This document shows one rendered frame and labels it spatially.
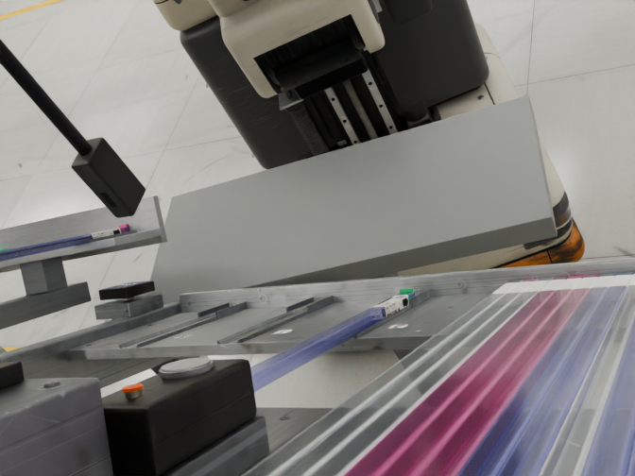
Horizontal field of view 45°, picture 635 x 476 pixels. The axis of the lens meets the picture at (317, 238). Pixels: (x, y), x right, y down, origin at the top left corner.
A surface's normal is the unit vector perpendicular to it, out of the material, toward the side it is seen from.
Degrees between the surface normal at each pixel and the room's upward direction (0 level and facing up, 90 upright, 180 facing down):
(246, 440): 90
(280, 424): 45
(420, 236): 0
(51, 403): 90
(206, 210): 0
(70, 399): 90
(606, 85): 0
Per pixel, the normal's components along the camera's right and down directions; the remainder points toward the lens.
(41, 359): 0.89, -0.10
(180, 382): -0.13, -0.99
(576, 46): -0.40, -0.62
